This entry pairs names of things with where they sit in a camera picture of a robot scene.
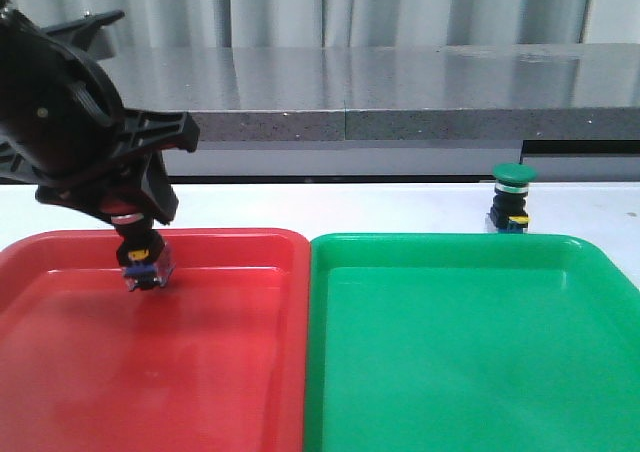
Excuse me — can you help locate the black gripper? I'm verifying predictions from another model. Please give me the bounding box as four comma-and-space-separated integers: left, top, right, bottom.
1, 6, 199, 225

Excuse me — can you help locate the red mushroom push button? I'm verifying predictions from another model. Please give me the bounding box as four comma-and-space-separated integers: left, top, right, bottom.
100, 195, 175, 291

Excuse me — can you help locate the green mushroom push button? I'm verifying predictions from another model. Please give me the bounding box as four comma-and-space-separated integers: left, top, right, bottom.
486, 163, 537, 234

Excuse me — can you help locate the white curtain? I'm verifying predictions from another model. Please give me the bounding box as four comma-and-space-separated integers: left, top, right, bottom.
9, 0, 590, 48

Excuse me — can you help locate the red plastic tray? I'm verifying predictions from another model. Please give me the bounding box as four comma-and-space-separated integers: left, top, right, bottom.
1, 229, 310, 451

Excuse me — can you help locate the green plastic tray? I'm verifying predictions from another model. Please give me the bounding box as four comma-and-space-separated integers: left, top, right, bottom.
304, 234, 639, 451

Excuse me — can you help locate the grey stone counter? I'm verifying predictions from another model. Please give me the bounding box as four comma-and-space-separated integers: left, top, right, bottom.
89, 43, 640, 179

